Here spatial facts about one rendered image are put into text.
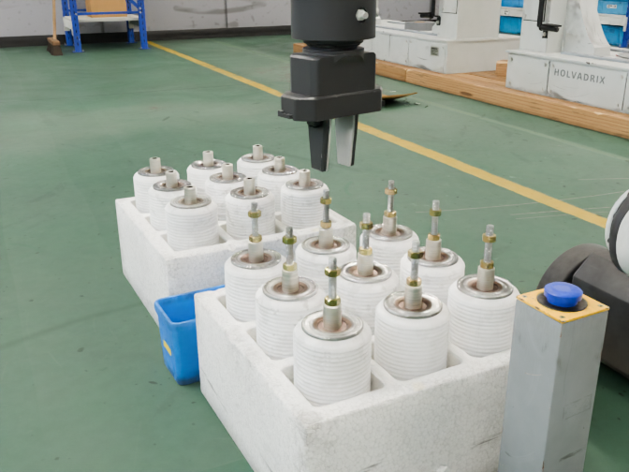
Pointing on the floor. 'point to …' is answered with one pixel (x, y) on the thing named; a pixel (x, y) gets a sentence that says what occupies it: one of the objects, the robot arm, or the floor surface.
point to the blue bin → (180, 334)
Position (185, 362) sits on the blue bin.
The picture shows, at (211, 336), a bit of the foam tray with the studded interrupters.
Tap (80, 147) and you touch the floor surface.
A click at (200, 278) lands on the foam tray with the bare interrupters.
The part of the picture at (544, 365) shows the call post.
